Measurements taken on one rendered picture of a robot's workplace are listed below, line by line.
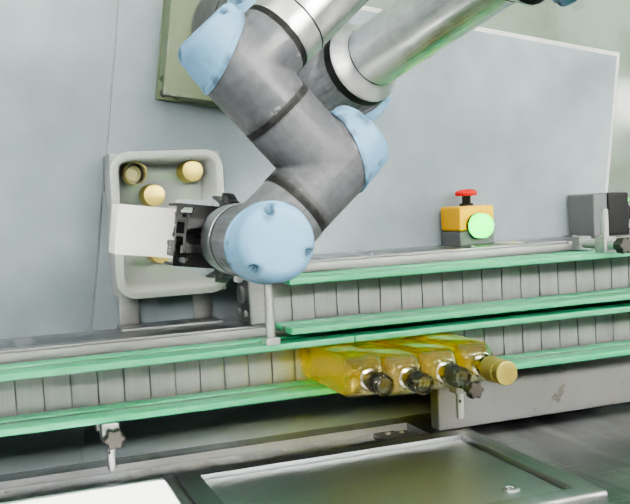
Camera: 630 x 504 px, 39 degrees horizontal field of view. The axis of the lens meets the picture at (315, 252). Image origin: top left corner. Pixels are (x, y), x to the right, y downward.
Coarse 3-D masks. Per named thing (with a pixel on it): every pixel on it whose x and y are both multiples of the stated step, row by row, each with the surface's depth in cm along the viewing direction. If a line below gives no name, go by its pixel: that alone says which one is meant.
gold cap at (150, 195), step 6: (144, 186) 143; (150, 186) 139; (156, 186) 139; (144, 192) 139; (150, 192) 139; (156, 192) 140; (162, 192) 140; (144, 198) 139; (150, 198) 139; (156, 198) 140; (162, 198) 140; (144, 204) 143; (150, 204) 139; (156, 204) 140
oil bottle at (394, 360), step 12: (360, 348) 134; (372, 348) 134; (384, 348) 133; (396, 348) 133; (384, 360) 126; (396, 360) 125; (408, 360) 125; (384, 372) 126; (396, 372) 124; (396, 384) 124
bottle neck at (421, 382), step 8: (408, 368) 124; (400, 376) 124; (408, 376) 122; (416, 376) 120; (424, 376) 120; (408, 384) 122; (416, 384) 120; (424, 384) 122; (432, 384) 121; (416, 392) 121; (424, 392) 120
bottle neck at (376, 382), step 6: (366, 372) 122; (372, 372) 120; (378, 372) 120; (360, 378) 122; (366, 378) 120; (372, 378) 119; (378, 378) 118; (384, 378) 120; (390, 378) 118; (366, 384) 120; (372, 384) 118; (378, 384) 122; (384, 384) 120; (390, 384) 119; (372, 390) 119; (378, 390) 118; (384, 390) 119; (390, 390) 118; (384, 396) 118
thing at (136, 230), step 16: (112, 208) 113; (128, 208) 109; (144, 208) 110; (160, 208) 110; (112, 224) 112; (128, 224) 109; (144, 224) 110; (160, 224) 110; (112, 240) 111; (128, 240) 109; (144, 240) 110; (160, 240) 110; (160, 256) 110
